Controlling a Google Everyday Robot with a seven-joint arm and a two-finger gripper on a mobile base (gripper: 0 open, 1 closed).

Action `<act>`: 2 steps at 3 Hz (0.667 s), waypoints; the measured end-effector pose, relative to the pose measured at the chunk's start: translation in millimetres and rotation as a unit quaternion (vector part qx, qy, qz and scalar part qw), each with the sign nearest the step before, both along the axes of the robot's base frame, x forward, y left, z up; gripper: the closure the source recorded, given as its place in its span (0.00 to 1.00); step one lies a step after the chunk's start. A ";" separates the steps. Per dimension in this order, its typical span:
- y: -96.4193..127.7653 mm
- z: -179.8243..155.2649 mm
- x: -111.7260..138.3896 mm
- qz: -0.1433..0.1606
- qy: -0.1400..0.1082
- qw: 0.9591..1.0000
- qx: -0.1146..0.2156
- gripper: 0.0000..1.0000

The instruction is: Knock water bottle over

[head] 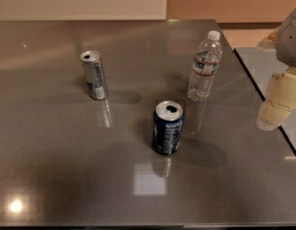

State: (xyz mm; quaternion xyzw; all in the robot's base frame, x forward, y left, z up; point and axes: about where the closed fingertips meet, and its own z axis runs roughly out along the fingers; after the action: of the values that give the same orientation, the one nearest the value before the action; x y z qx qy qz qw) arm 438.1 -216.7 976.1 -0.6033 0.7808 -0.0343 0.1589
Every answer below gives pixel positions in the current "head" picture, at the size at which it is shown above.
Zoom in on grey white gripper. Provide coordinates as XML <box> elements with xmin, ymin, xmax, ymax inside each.
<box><xmin>257</xmin><ymin>7</ymin><xmax>296</xmax><ymax>131</ymax></box>

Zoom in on clear plastic water bottle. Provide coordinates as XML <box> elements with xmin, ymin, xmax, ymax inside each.
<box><xmin>188</xmin><ymin>31</ymin><xmax>222</xmax><ymax>102</ymax></box>

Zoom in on blue soda can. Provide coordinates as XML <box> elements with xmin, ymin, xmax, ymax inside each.
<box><xmin>152</xmin><ymin>101</ymin><xmax>184</xmax><ymax>155</ymax></box>

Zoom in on slim silver energy drink can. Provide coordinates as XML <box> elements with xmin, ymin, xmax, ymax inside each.
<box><xmin>80</xmin><ymin>51</ymin><xmax>107</xmax><ymax>100</ymax></box>

